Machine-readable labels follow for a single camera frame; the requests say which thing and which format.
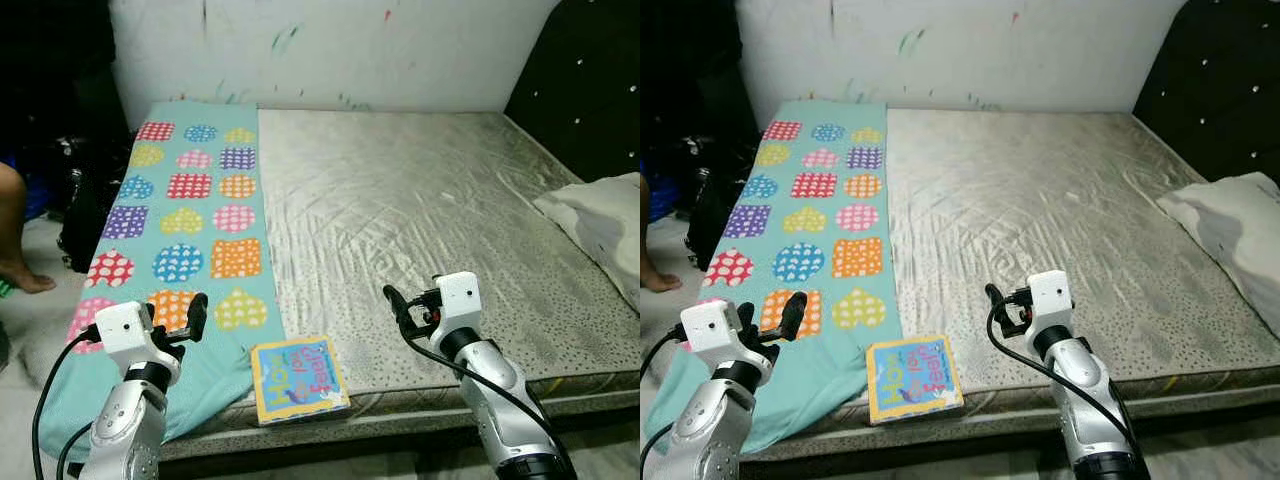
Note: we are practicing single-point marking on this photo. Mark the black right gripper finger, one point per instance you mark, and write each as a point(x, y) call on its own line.
point(999, 310)
point(402, 312)

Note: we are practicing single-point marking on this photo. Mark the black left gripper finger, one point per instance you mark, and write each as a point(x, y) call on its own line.
point(749, 320)
point(156, 320)
point(794, 316)
point(197, 318)

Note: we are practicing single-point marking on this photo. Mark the yellow-bordered blue picture book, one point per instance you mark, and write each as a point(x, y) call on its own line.
point(298, 380)
point(914, 378)

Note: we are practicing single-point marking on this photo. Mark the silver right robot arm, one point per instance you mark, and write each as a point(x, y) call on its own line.
point(495, 400)
point(1085, 390)

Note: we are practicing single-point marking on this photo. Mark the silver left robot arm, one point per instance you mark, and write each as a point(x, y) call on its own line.
point(125, 430)
point(710, 430)

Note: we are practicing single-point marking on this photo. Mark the white grey-speckled quilted mattress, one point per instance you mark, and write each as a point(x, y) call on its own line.
point(1030, 220)
point(400, 220)

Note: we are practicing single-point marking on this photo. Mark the black plastic bags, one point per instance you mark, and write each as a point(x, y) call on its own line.
point(715, 205)
point(90, 210)

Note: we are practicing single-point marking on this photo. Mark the seated person bare legs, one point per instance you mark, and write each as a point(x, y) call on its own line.
point(652, 240)
point(12, 230)

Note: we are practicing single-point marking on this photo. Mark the teal blanket with colourful shapes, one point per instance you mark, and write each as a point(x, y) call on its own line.
point(825, 170)
point(200, 165)

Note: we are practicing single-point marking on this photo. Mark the white pillow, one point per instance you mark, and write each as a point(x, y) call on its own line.
point(1230, 240)
point(600, 225)

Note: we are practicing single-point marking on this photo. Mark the dark wooden cabinet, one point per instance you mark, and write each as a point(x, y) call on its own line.
point(690, 70)
point(60, 70)

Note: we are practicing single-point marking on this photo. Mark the black tufted headboard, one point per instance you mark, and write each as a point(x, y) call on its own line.
point(1215, 90)
point(585, 90)

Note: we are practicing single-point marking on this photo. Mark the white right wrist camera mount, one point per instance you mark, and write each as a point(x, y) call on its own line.
point(458, 295)
point(1050, 295)

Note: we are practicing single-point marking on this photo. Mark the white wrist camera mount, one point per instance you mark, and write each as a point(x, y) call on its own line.
point(710, 325)
point(122, 328)
point(1050, 295)
point(458, 295)

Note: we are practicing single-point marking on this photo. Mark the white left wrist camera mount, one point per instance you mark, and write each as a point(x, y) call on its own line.
point(122, 328)
point(710, 325)

